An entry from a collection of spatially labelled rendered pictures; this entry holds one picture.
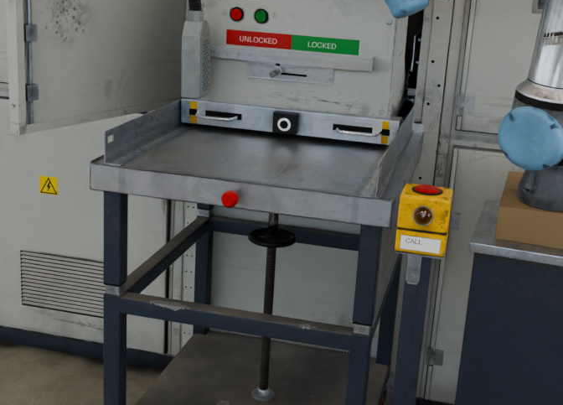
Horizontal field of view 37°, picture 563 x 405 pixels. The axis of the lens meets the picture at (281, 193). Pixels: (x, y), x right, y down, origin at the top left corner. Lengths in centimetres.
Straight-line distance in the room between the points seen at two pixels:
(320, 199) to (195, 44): 54
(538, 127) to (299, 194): 46
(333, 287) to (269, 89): 65
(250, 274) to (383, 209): 92
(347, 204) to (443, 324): 85
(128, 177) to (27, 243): 101
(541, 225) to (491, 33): 68
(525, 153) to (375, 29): 59
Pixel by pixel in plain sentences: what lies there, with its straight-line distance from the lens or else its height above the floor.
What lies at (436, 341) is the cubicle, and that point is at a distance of 241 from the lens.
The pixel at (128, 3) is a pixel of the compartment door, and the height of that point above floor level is 111.
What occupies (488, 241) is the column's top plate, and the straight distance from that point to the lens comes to 166.
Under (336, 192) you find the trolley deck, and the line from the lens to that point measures 161.
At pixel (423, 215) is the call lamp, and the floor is 87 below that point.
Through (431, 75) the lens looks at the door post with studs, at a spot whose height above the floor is 98.
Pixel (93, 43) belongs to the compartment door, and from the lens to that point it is 209.
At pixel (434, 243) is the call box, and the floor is 83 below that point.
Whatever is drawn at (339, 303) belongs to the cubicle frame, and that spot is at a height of 31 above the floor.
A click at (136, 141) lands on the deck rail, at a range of 187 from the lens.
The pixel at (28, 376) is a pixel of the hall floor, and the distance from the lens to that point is 268.
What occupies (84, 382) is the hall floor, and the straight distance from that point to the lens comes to 262.
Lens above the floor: 126
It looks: 16 degrees down
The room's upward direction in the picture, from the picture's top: 4 degrees clockwise
